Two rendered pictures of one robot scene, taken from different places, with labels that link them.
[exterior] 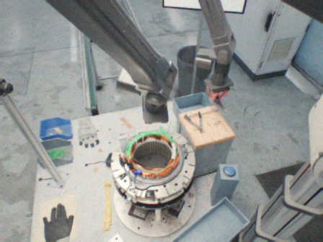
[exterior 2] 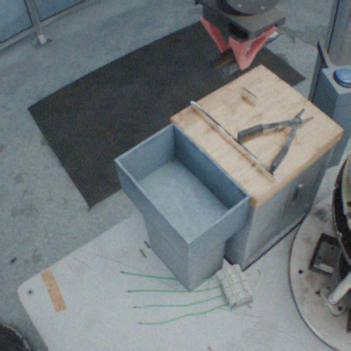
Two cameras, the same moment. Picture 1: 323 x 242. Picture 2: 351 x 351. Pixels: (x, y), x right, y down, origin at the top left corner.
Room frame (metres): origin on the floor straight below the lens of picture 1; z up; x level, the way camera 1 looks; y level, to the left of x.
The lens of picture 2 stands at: (0.95, 0.17, 1.57)
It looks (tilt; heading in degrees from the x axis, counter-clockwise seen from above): 56 degrees down; 255
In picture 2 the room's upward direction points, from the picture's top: 5 degrees counter-clockwise
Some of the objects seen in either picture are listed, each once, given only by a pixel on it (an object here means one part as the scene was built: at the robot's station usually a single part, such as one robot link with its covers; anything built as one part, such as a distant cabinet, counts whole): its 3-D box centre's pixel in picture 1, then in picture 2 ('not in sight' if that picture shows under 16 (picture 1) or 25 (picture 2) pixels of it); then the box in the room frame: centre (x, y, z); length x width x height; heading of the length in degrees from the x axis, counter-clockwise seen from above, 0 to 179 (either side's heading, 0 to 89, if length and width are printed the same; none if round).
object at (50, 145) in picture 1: (55, 153); not in sight; (0.73, 0.56, 0.82); 0.16 x 0.14 x 0.07; 105
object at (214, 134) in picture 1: (205, 125); (260, 127); (0.71, -0.20, 1.05); 0.20 x 0.19 x 0.02; 18
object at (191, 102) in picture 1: (189, 121); (184, 226); (0.86, -0.15, 0.92); 0.17 x 0.11 x 0.28; 108
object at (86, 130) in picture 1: (87, 131); not in sight; (0.90, 0.44, 0.79); 0.24 x 0.12 x 0.02; 16
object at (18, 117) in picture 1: (36, 145); not in sight; (0.59, 0.52, 1.07); 0.03 x 0.03 x 0.57; 81
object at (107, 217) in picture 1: (107, 204); not in sight; (0.45, 0.25, 0.80); 0.22 x 0.04 x 0.03; 9
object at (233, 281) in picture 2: not in sight; (234, 286); (0.80, -0.06, 0.80); 0.10 x 0.05 x 0.04; 90
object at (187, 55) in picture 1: (194, 68); not in sight; (2.12, -0.35, 0.39); 0.39 x 0.39 x 0.35
